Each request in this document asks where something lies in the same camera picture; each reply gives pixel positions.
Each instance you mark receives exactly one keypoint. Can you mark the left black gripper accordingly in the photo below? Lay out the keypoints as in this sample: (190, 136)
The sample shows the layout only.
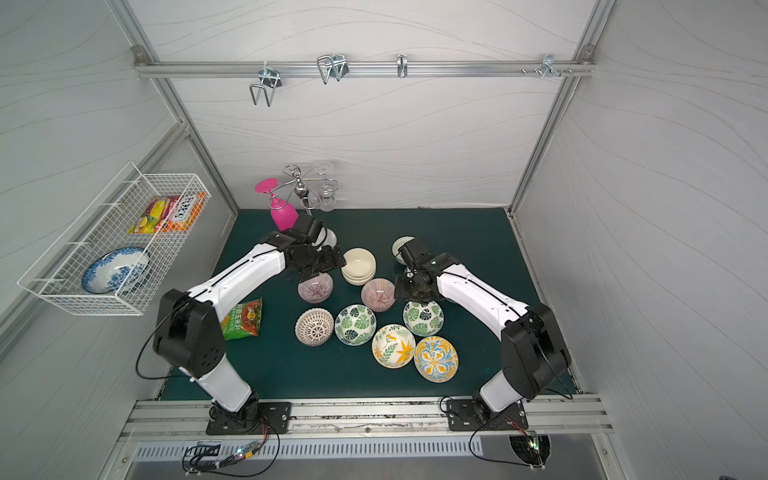
(324, 260)

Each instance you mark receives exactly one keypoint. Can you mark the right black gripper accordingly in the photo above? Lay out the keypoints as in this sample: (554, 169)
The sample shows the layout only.
(411, 285)

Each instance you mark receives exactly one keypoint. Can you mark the pink striped bowl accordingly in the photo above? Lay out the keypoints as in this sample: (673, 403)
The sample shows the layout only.
(317, 289)
(378, 294)

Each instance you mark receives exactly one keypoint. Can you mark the green leaf bowl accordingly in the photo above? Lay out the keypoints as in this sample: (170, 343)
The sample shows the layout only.
(423, 319)
(355, 325)

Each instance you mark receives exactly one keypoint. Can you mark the cream bowl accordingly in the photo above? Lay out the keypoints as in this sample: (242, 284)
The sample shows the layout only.
(359, 263)
(358, 279)

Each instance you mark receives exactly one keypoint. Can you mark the white lattice bowl front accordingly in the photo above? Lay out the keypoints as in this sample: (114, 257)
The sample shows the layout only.
(314, 327)

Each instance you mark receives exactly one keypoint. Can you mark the white lattice bowl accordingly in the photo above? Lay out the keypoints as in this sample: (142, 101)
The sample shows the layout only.
(314, 327)
(397, 244)

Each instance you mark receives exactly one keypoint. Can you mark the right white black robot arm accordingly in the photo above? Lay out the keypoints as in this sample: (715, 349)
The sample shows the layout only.
(533, 351)

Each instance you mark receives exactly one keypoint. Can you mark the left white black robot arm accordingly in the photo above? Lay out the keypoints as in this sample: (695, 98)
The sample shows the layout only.
(188, 333)

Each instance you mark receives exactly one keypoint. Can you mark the white lattice bowl back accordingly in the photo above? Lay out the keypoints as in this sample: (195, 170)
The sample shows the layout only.
(397, 244)

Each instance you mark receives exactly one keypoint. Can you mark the pink plastic wine glass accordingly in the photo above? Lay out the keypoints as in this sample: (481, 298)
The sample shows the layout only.
(283, 214)

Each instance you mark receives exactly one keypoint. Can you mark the clear wine glass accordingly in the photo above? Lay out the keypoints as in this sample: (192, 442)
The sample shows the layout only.
(328, 185)

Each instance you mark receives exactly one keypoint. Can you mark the yellow leaf patterned bowl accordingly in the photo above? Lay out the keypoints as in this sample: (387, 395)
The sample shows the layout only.
(393, 346)

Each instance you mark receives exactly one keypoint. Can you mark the chrome glass holder stand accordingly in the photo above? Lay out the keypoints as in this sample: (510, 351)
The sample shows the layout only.
(309, 199)

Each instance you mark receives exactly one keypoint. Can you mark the blue yellow floral bowl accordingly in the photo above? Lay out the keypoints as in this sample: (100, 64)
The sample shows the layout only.
(436, 359)

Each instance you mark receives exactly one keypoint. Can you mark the dark green table mat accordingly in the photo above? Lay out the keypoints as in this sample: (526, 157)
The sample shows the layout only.
(278, 366)

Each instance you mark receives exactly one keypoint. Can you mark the green snack bag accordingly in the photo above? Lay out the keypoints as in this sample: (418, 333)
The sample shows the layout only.
(242, 321)

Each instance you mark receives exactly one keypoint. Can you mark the colourful snack packet in basket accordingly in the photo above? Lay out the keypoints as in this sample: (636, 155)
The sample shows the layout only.
(176, 213)

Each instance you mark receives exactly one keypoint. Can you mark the metal double hook left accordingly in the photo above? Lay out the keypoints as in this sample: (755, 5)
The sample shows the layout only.
(264, 89)

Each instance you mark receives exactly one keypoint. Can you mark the metal double hook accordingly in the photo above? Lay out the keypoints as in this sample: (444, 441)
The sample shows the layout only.
(333, 66)
(264, 89)

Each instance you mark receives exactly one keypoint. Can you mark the blue white bowl in basket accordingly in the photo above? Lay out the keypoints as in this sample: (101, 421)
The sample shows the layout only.
(119, 270)

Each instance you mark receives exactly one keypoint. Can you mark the metal double hook middle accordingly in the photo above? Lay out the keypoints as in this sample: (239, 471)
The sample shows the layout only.
(333, 66)

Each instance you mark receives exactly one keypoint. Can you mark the aluminium top crossbar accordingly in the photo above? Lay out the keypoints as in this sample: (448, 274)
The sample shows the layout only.
(357, 69)

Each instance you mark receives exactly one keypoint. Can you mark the small metal hook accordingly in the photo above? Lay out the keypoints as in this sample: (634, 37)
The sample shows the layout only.
(402, 66)

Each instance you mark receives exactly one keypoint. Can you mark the metal hook right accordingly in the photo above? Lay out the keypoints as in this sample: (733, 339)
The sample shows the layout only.
(548, 68)

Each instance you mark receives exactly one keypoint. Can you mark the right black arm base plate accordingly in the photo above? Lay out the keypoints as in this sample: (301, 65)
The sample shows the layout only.
(468, 415)

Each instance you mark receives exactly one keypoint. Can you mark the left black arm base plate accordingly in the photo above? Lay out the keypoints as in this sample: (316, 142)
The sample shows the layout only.
(273, 417)

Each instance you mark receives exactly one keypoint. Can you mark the aluminium front mounting rail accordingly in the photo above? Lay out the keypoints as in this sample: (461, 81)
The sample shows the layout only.
(364, 418)

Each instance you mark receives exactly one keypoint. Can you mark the white wire wall basket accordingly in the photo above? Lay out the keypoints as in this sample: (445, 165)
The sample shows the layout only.
(55, 277)

